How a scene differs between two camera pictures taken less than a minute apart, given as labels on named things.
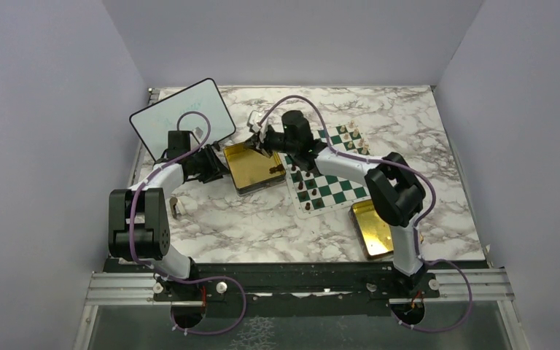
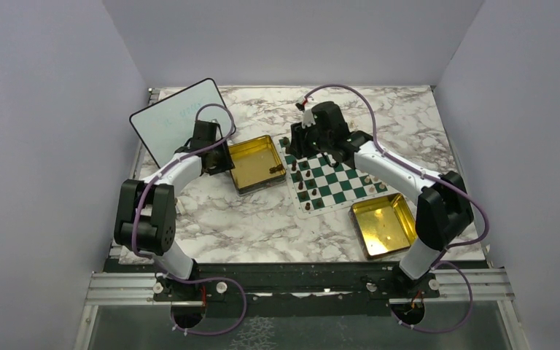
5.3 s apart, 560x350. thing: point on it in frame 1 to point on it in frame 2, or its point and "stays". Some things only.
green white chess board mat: x=317 y=193 stays
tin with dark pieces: x=251 y=170 stays
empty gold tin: x=373 y=233 stays
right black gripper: x=254 y=141 to x=297 y=147
